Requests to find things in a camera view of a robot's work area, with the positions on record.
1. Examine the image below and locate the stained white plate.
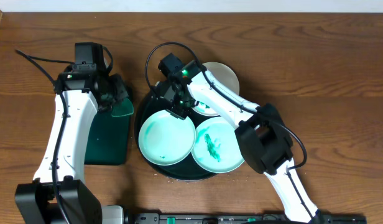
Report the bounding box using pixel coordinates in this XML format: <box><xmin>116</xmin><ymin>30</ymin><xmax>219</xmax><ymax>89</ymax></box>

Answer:
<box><xmin>191</xmin><ymin>117</ymin><xmax>244</xmax><ymax>174</ymax></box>
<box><xmin>193</xmin><ymin>62</ymin><xmax>240</xmax><ymax>117</ymax></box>
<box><xmin>138</xmin><ymin>110</ymin><xmax>196</xmax><ymax>166</ymax></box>

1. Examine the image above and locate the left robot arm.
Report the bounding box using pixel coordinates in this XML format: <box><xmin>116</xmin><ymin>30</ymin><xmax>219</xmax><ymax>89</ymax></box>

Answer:
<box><xmin>15</xmin><ymin>75</ymin><xmax>126</xmax><ymax>223</ymax></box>

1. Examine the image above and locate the round black tray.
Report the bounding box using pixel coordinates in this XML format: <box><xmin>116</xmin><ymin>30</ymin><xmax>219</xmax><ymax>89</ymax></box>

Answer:
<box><xmin>135</xmin><ymin>90</ymin><xmax>220</xmax><ymax>181</ymax></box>

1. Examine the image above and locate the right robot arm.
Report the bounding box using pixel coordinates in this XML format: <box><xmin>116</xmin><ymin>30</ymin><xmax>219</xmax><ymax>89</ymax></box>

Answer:
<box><xmin>163</xmin><ymin>68</ymin><xmax>320</xmax><ymax>223</ymax></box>

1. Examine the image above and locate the dark green rectangular tray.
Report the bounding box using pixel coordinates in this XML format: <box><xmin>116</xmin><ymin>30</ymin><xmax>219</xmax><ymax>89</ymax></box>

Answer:
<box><xmin>85</xmin><ymin>93</ymin><xmax>132</xmax><ymax>166</ymax></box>

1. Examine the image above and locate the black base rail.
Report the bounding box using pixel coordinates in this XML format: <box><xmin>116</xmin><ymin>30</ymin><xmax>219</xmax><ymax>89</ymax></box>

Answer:
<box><xmin>124</xmin><ymin>213</ymin><xmax>367</xmax><ymax>224</ymax></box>

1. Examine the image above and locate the green sponge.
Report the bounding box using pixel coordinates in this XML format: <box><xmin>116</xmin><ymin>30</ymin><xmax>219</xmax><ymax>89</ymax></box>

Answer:
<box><xmin>111</xmin><ymin>98</ymin><xmax>134</xmax><ymax>118</ymax></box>

